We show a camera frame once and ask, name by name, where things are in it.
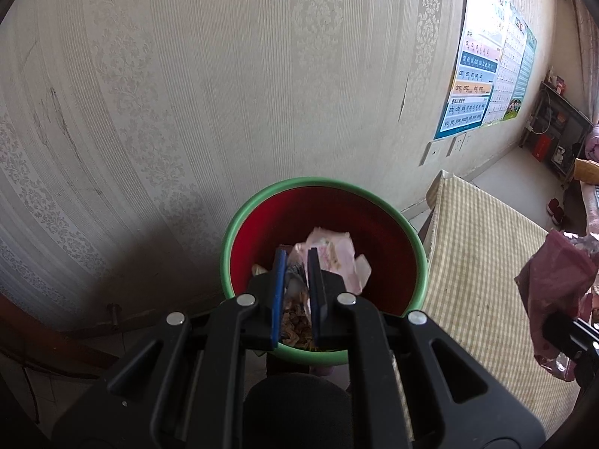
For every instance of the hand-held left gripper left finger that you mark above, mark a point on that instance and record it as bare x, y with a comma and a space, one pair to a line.
279, 299

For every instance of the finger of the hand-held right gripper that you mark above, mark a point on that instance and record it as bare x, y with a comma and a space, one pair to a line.
571, 336

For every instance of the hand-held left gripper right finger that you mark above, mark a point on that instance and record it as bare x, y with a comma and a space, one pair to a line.
316, 299

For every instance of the brown paper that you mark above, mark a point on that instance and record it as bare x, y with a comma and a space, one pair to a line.
295, 327

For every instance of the pink white wrapper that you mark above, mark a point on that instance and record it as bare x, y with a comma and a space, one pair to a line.
337, 252

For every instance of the red bin with green rim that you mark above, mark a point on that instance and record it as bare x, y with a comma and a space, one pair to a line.
262, 224

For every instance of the beige checked table cover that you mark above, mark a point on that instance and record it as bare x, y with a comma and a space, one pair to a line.
482, 266

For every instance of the pink folded quilt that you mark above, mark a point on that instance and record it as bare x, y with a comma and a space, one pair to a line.
594, 142

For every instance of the dark metal shelf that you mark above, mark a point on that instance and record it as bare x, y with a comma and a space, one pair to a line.
561, 121

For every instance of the red white small box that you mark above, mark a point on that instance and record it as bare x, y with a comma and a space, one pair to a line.
558, 82

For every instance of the white round-hole wall socket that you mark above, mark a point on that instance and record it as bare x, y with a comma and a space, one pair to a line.
430, 153

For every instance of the white wall outlet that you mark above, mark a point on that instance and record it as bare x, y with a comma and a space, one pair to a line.
462, 141
452, 147

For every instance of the dark wooden furniture frame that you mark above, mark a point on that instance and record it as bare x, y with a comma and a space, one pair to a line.
47, 341

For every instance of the green chart wall poster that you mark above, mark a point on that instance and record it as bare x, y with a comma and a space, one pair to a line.
524, 75

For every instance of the blue alphabet wall poster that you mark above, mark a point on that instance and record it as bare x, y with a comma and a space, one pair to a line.
472, 70

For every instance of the white chart wall poster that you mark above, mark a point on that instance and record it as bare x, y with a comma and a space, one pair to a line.
507, 65

